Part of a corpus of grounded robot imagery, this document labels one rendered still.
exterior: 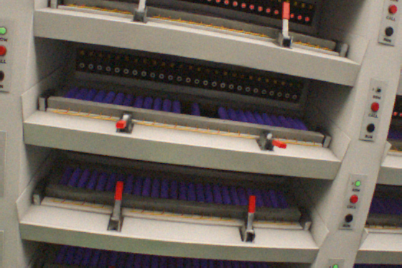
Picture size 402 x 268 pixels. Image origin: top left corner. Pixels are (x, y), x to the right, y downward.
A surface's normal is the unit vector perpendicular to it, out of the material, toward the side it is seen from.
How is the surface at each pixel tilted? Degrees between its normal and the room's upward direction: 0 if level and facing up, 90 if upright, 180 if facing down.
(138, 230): 17
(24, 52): 90
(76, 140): 107
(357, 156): 90
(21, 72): 90
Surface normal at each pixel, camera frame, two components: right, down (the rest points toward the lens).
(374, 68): 0.10, 0.13
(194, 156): 0.05, 0.40
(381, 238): 0.17, -0.90
